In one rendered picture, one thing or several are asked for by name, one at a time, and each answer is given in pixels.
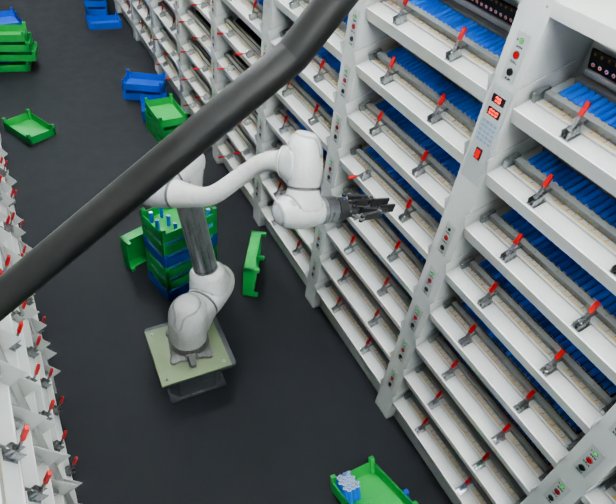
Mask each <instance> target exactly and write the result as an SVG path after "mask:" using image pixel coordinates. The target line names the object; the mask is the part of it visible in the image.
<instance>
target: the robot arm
mask: <svg viewBox="0 0 616 504"><path fill-rule="evenodd" d="M205 163H206V161H205V156H204V154H202V155H201V156H199V157H198V158H197V159H196V160H195V161H193V162H192V163H191V164H190V165H189V166H187V167H186V168H185V169H184V170H183V171H181V172H180V173H179V174H178V175H177V176H175V177H174V178H173V179H172V180H171V181H169V182H168V183H167V184H166V185H164V186H163V187H162V188H161V189H160V190H158V191H157V192H156V193H155V194H154V195H152V196H151V197H150V198H149V199H148V200H146V201H145V202H144V203H143V204H145V205H148V206H152V207H158V208H175V209H177V212H178V216H179V220H180V223H181V227H182V230H183V234H184V237H185V241H186V244H187V248H188V252H189V255H190V259H191V262H192V266H193V267H192V269H191V270H190V273H189V291H188V293H185V294H182V295H180V296H178V297H177V298H176V299H175V300H174V301H173V302H172V304H171V305H170V308H169V311H168V330H167V331H166V336H167V338H168V342H169V349H170V355H171V357H170V364H171V365H176V364H178V363H181V362H187V361H189V364H190V366H191V368H196V367H197V365H196V360H197V359H202V358H212V357H213V356H214V353H213V351H212V349H211V346H210V342H209V337H208V333H207V331H208V330H209V328H210V326H211V324H212V321H213V319H214V317H215V315H216V314H217V313H218V312H219V311H220V310H221V308H222V307H223V306H224V304H225V303H226V302H227V300H228V298H229V297H230V295H231V293H232V291H233V289H234V284H235V278H234V274H233V272H232V271H231V269H230V268H229V267H227V266H226V265H224V264H222V263H220V262H219V261H217V260H216V258H215V254H214V250H213V245H212V241H211V237H210V233H209V229H208V225H207V221H206V216H205V212H204V208H203V207H207V206H212V205H215V204H217V203H219V202H221V201H223V200H225V199H226V198H227V197H229V196H230V195H231V194H233V193H234V192H235V191H237V190H238V189H239V188H241V187H242V186H243V185H245V184H246V183H247V182H248V181H250V180H251V179H252V178H254V177H255V176H256V175H258V174H259V173H261V172H263V171H266V170H272V171H275V172H277V173H278V175H279V177H280V178H282V179H285V180H286V181H287V190H286V193H285V196H283V197H281V198H279V199H278V200H277V201H276V202H275V203H274V204H273V206H272V214H273V218H274V220H275V222H276V223H277V224H278V225H280V226H282V227H284V228H289V229H305V228H311V227H315V226H317V225H323V224H330V223H335V222H337V221H339V220H345V219H347V218H349V217H352V218H355V217H356V218H358V219H359V222H360V223H362V222H363V221H366V220H371V219H377V218H380V217H381V214H382V213H386V212H393V210H394V208H395V204H388V202H389V200H390V198H389V197H388V198H373V196H370V197H368V195H366V194H345V193H342V196H341V197H335V196H333V195H327V196H321V191H320V187H321V180H322V174H323V150H322V145H321V141H320V139H319V138H318V136H317V135H316V134H315V133H313V132H309V131H304V130H297V131H296V132H294V133H293V134H292V135H291V136H290V138H289V140H288V144H287V145H283V146H282V147H281V148H280V149H279V150H277V151H268V152H264V153H260V154H258V155H255V156H254V157H252V158H250V159H249V160H247V161H246V162H244V163H243V164H241V165H240V166H239V167H237V168H236V169H234V170H233V171H232V172H230V173H229V174H227V175H226V176H225V177H223V178H222V179H220V180H219V181H218V182H216V183H214V184H213V185H211V186H208V187H202V184H203V173H204V169H205ZM363 197H364V198H363ZM362 198H363V199H362ZM370 204H371V205H370ZM367 205H370V206H371V207H369V206H367ZM376 206H378V207H376Z"/></svg>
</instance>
